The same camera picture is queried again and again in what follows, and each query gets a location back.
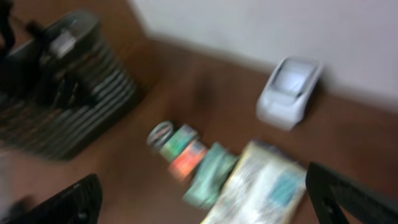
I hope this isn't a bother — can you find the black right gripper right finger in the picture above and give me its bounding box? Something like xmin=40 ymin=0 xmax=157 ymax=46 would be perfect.
xmin=305 ymin=162 xmax=397 ymax=223

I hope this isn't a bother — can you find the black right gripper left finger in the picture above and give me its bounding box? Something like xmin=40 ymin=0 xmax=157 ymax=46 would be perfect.
xmin=14 ymin=174 xmax=103 ymax=224

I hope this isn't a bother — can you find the white blue snack bag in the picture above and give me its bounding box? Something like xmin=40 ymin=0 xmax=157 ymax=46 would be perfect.
xmin=202 ymin=140 xmax=307 ymax=224

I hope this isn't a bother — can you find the green white round tin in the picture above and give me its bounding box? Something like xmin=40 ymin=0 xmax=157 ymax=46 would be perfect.
xmin=147 ymin=120 xmax=174 ymax=151

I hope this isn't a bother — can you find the orange Kleenex tissue pack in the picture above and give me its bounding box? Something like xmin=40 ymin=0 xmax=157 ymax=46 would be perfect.
xmin=168 ymin=140 xmax=208 ymax=182

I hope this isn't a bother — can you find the teal snack packet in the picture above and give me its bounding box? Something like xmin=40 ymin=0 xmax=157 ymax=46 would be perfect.
xmin=182 ymin=142 xmax=239 ymax=209

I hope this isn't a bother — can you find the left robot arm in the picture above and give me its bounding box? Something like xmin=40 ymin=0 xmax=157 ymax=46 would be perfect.
xmin=1 ymin=1 xmax=96 ymax=108

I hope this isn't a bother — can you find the white barcode scanner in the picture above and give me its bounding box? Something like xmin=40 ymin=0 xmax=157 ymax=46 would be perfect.
xmin=256 ymin=57 xmax=323 ymax=131

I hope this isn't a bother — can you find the grey plastic shopping basket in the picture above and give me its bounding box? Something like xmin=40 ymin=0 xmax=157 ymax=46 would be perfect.
xmin=1 ymin=10 xmax=139 ymax=161

